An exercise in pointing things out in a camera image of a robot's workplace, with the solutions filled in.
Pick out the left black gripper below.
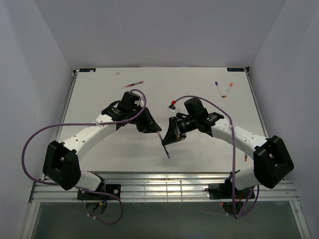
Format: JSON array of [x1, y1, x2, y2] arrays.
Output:
[[128, 107, 162, 134]]

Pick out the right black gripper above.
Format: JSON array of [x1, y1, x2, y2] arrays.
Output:
[[162, 116, 197, 145]]

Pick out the purple gel pen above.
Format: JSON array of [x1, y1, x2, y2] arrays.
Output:
[[157, 131, 170, 159]]

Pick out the red gel pen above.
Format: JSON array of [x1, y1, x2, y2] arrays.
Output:
[[121, 81, 144, 89]]

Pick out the blue capped white marker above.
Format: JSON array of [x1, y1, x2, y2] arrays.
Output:
[[215, 81, 224, 98]]

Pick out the orange capped white marker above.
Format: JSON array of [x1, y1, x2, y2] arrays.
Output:
[[224, 83, 233, 98]]

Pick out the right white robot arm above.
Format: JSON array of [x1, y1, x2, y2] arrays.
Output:
[[162, 97, 294, 198]]

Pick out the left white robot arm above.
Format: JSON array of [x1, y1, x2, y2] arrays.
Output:
[[42, 92, 161, 199]]

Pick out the right blue corner label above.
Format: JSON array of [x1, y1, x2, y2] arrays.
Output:
[[227, 68, 245, 72]]

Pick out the blue corner label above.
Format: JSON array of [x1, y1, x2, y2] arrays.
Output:
[[227, 68, 245, 72], [79, 68, 96, 73]]

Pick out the left blue corner label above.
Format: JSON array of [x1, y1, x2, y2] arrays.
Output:
[[79, 68, 96, 73]]

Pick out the aluminium rail frame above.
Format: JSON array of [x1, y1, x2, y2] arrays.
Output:
[[29, 67, 300, 205]]

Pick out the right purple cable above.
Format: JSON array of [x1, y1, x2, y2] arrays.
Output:
[[174, 96, 260, 220]]

